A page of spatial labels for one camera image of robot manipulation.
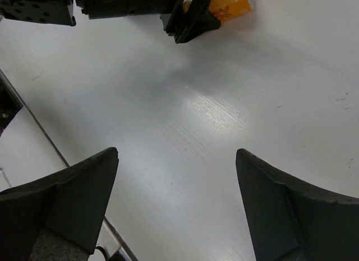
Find orange juice bottle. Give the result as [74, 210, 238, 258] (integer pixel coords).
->
[182, 0, 255, 22]

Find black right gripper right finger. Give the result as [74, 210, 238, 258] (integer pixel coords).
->
[236, 149, 358, 260]

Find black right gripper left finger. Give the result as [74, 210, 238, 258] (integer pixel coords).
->
[1, 147, 119, 260]

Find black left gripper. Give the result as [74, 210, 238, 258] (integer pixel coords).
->
[76, 0, 221, 44]

